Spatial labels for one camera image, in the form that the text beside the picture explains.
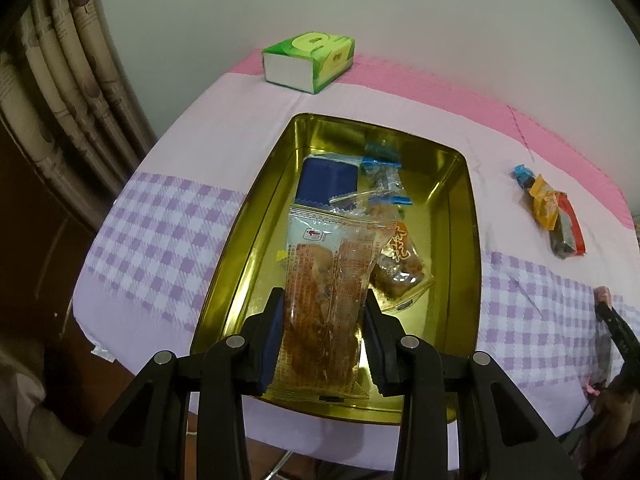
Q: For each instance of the grey snack packet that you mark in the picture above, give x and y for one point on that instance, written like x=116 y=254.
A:
x=561 y=242

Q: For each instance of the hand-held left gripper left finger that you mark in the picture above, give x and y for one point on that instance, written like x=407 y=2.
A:
x=265 y=355

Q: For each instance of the dark wooden furniture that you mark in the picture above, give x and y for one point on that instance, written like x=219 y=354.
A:
x=30 y=260

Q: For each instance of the red snack packet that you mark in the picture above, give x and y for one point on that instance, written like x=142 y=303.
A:
x=572 y=220

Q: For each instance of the pale cloth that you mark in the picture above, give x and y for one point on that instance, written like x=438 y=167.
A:
x=25 y=410

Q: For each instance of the dark red tin box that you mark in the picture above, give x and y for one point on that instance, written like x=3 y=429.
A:
x=235 y=260

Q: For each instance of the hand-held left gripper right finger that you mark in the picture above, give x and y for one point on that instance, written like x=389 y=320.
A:
x=382 y=355

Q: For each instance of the yellow snack packet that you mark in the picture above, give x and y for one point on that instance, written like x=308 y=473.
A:
x=544 y=205

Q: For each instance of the blue orange candy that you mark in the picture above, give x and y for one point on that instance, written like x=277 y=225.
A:
x=522 y=176

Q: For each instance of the clear pastry packet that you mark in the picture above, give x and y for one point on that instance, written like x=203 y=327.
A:
x=400 y=270
x=325 y=285

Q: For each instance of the pink snack packet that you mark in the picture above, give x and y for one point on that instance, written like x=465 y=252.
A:
x=602 y=294

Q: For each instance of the beige patterned curtain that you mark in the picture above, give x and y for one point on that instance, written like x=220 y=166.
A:
x=60 y=85

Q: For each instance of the green tissue box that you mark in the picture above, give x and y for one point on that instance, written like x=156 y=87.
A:
x=310 y=67

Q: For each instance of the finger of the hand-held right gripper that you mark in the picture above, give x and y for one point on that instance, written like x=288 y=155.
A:
x=622 y=350

